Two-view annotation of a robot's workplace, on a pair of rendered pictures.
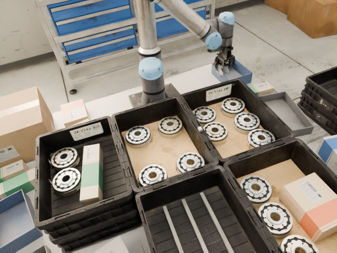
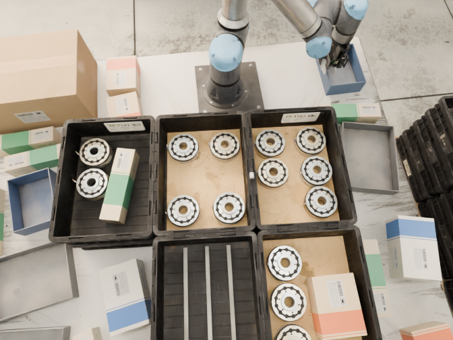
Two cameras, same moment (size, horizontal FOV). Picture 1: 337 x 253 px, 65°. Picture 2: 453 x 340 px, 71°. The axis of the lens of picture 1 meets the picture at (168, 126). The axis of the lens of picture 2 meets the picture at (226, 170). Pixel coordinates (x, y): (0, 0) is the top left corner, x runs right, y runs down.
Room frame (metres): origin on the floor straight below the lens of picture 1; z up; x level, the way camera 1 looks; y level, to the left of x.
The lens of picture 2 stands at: (0.35, -0.10, 1.85)
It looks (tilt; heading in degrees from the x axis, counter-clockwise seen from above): 69 degrees down; 11
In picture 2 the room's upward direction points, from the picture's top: straight up
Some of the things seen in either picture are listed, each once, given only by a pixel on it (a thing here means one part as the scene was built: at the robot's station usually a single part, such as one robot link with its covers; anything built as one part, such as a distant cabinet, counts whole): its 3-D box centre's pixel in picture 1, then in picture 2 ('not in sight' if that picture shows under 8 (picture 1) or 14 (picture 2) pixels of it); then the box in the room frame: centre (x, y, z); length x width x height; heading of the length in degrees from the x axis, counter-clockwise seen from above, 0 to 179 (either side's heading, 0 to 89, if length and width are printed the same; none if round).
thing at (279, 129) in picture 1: (230, 124); (294, 170); (0.75, -0.25, 0.87); 0.40 x 0.30 x 0.11; 15
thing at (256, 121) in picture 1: (246, 121); (316, 170); (0.77, -0.33, 0.86); 0.10 x 0.10 x 0.01
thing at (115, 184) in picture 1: (84, 171); (112, 180); (0.60, 0.33, 0.87); 0.40 x 0.30 x 0.11; 15
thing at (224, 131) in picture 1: (214, 131); (273, 172); (0.74, -0.19, 0.86); 0.10 x 0.10 x 0.01
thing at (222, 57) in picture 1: (224, 54); (336, 50); (1.25, -0.35, 0.89); 0.09 x 0.08 x 0.12; 19
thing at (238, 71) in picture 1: (231, 73); (339, 69); (1.30, -0.41, 0.74); 0.20 x 0.15 x 0.07; 19
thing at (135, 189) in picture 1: (159, 138); (202, 170); (0.68, 0.04, 0.92); 0.40 x 0.30 x 0.02; 15
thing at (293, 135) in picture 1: (231, 115); (297, 164); (0.75, -0.25, 0.92); 0.40 x 0.30 x 0.02; 15
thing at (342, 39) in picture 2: (225, 39); (344, 32); (1.26, -0.35, 0.97); 0.08 x 0.08 x 0.05
